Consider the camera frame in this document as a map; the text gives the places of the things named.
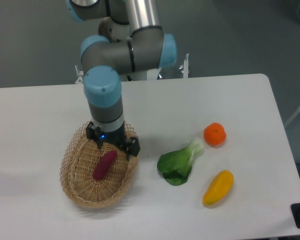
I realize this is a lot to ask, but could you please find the yellow mango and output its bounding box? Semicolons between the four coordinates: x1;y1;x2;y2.
202;170;234;207

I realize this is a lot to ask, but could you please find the green bok choy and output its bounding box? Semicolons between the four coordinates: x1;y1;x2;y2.
156;137;205;186

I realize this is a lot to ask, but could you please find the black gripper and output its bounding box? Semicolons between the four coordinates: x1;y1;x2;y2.
85;121;141;161

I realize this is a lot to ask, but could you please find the woven wicker basket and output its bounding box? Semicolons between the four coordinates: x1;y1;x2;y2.
59;123;139;209

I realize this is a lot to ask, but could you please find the purple sweet potato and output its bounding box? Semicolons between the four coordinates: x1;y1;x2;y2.
92;150;118;181

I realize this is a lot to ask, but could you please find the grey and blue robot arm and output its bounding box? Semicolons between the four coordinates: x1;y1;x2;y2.
66;0;177;157

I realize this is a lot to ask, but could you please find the orange tangerine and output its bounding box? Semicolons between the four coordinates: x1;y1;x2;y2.
203;122;227;147

